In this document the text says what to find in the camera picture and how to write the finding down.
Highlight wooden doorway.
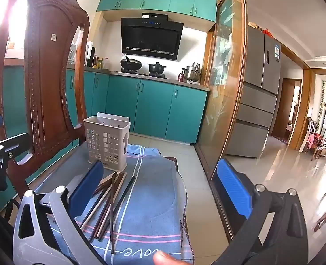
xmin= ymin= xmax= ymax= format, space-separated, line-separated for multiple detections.
xmin=271 ymin=78 xmax=302 ymax=144

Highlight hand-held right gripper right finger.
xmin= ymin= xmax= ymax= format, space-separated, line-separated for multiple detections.
xmin=213 ymin=159 xmax=308 ymax=265

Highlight carved wooden chair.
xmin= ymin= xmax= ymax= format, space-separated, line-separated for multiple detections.
xmin=0 ymin=0 xmax=179 ymax=216

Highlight teal lower kitchen cabinets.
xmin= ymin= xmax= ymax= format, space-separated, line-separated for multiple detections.
xmin=0 ymin=66 xmax=209 ymax=210

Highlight black range hood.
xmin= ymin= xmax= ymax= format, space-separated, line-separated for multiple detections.
xmin=121 ymin=12 xmax=184 ymax=61

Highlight black kitchen appliance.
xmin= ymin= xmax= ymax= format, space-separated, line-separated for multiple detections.
xmin=86 ymin=47 xmax=96 ymax=67

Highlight green garland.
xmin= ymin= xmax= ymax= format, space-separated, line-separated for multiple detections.
xmin=317 ymin=81 xmax=326 ymax=133

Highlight grey kitchen countertop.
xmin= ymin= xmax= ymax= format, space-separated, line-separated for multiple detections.
xmin=66 ymin=63 xmax=210 ymax=92

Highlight blue striped towel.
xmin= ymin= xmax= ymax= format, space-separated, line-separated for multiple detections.
xmin=36 ymin=144 xmax=195 ymax=265

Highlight black wok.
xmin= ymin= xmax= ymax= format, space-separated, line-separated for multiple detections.
xmin=120 ymin=56 xmax=143 ymax=72

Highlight person's right hand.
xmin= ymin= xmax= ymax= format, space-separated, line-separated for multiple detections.
xmin=153 ymin=251 xmax=191 ymax=265

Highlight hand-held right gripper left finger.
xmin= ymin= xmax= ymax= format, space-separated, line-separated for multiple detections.
xmin=12 ymin=160 xmax=105 ymax=265

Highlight pink draped chair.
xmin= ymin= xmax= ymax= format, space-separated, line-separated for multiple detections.
xmin=306 ymin=132 xmax=323 ymax=155

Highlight black cooking pot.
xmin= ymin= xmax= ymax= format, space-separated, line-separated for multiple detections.
xmin=148 ymin=62 xmax=167 ymax=76

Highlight wood framed glass sliding door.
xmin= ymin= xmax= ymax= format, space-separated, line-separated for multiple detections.
xmin=195 ymin=0 xmax=248 ymax=180

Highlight steel stock pot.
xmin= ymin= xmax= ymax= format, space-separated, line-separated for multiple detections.
xmin=182 ymin=62 xmax=202 ymax=83

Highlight silver refrigerator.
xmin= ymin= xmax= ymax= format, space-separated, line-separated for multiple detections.
xmin=225 ymin=25 xmax=282 ymax=159

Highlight white plastic laundry basket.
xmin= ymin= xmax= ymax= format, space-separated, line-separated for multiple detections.
xmin=83 ymin=112 xmax=131 ymax=172

